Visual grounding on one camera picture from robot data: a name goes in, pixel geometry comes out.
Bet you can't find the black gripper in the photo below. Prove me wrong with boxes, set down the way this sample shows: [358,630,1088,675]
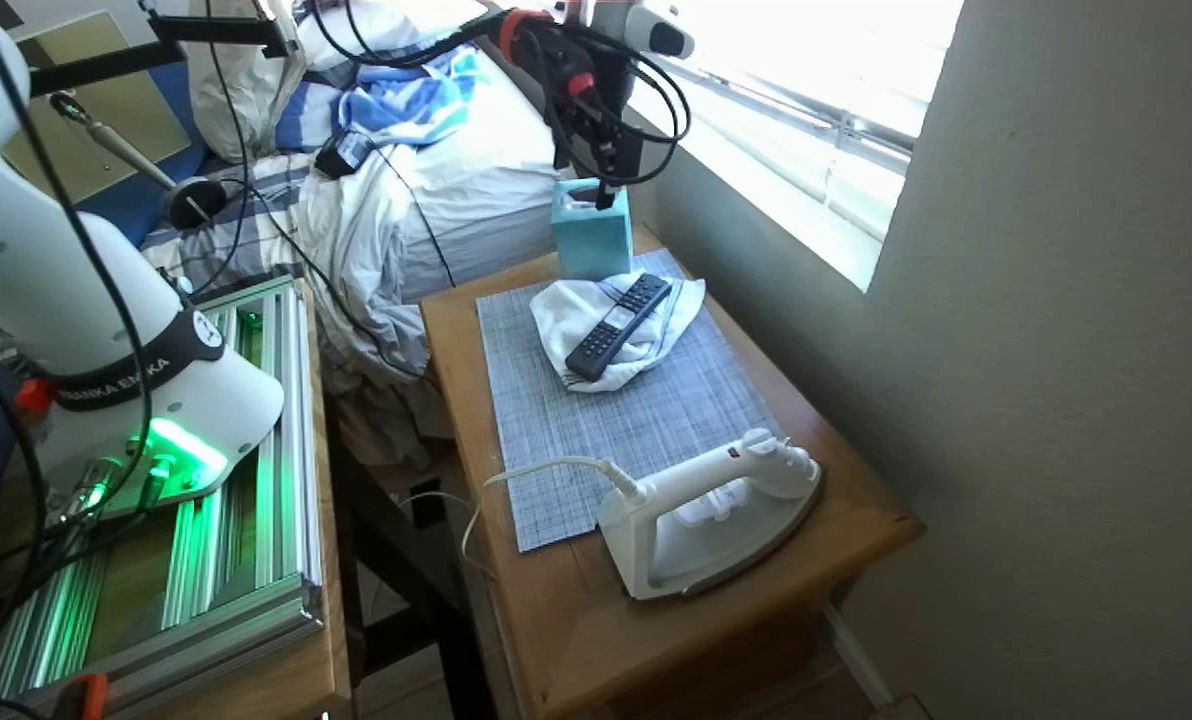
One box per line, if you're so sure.
[511,16,632,211]

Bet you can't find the black remote control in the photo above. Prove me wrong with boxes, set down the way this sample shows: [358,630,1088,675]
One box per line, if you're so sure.
[560,269,674,383]

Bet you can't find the teal cardboard box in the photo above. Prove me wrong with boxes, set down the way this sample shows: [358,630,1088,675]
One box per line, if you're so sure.
[545,171,638,283]

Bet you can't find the white towel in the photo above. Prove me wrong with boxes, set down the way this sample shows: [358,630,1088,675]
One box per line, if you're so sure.
[524,265,710,398]

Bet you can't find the white bed sheets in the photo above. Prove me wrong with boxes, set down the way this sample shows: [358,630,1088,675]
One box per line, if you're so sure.
[281,23,567,391]

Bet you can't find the blue white striped cloth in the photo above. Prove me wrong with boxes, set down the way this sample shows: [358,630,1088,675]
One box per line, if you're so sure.
[325,42,483,171]

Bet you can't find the grey ironing board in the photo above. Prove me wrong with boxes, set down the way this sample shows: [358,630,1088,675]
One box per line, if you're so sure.
[472,245,788,556]

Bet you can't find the white pillow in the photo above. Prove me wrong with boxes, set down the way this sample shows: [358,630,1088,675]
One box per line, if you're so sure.
[174,0,358,168]

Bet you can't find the white clothes iron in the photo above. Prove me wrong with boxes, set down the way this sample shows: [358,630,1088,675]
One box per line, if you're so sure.
[594,423,827,605]

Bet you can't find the dark wooden stool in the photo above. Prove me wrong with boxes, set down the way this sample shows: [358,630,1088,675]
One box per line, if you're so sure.
[325,391,501,720]

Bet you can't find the wooden table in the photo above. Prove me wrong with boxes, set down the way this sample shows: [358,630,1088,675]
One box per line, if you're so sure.
[415,218,926,720]

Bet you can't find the olive cardboard panel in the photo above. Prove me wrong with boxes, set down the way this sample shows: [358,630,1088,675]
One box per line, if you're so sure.
[2,10,194,209]

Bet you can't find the red stop button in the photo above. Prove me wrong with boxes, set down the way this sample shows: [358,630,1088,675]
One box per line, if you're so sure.
[8,370,59,427]

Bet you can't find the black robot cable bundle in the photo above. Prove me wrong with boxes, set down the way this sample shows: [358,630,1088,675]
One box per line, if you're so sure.
[302,0,696,191]

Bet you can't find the white window frame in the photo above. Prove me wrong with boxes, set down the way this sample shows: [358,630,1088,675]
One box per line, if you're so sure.
[621,0,969,297]

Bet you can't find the white iron power cord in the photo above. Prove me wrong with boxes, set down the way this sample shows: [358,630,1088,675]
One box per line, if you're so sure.
[457,452,649,573]

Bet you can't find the thin black camera cable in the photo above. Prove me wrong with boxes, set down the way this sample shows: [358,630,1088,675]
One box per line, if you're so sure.
[192,0,358,337]

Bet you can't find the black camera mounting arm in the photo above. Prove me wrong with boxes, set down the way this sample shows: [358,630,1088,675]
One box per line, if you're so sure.
[2,7,292,98]

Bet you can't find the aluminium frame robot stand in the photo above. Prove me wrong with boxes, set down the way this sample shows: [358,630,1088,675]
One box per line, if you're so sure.
[0,271,329,713]

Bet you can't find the orange tool handle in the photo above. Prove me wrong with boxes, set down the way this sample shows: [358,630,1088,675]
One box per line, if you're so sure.
[48,666,115,720]

